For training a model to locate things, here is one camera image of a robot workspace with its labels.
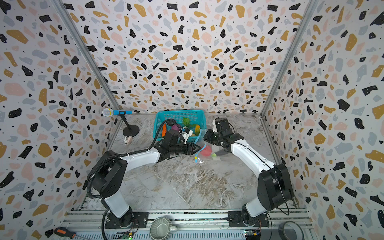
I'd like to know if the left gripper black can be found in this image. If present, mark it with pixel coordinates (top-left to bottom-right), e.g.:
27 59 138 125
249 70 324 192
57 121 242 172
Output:
169 142 201 156

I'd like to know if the red toy pepper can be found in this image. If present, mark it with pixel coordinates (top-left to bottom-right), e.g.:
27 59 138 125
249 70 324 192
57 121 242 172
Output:
200 145 213 157

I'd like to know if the teal plastic basket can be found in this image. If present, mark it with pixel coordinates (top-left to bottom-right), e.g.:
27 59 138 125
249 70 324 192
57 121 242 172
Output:
153 110 207 144

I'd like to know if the clear zip top bag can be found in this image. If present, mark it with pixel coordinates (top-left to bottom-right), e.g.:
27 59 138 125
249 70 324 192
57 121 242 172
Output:
188 141 258 209

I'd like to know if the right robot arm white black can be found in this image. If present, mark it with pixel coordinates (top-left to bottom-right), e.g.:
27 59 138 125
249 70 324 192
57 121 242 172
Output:
204 118 294 225

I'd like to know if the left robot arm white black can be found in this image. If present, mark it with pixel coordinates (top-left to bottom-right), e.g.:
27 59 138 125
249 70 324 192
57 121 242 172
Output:
87 130 202 220

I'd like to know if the yellow green toy mango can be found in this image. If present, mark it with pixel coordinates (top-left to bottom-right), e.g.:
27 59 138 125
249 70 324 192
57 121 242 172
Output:
195 125 201 136

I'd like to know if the green toy leaf vegetable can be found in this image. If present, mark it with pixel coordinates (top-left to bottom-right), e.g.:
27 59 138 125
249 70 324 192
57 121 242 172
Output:
182 117 198 128

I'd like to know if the purple toy onion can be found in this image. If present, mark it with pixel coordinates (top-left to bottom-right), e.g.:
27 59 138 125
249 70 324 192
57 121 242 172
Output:
171 124 181 132

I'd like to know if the orange toy carrot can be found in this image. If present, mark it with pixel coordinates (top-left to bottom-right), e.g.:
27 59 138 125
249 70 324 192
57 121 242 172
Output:
162 124 167 137

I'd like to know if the blue microphone on stand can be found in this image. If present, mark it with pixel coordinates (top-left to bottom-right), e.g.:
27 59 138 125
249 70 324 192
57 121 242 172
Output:
101 107 141 138

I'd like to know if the grey tape roll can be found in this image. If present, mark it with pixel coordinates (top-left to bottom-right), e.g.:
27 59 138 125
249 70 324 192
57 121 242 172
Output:
278 221 305 240

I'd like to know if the aluminium rail frame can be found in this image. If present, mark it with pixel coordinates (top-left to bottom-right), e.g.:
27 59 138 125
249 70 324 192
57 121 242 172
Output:
62 209 317 240

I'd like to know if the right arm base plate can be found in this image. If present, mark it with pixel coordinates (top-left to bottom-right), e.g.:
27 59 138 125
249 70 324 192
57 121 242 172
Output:
226 211 270 228

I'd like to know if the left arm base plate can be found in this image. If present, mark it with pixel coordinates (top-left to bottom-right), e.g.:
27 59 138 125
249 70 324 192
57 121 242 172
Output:
105 212 149 230

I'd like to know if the black corrugated cable hose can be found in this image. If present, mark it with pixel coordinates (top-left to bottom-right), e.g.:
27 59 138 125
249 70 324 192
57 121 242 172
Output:
86 118 178 240

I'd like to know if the orange handled screwdriver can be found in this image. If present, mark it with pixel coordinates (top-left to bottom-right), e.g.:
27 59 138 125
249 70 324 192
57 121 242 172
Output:
54 227 87 240

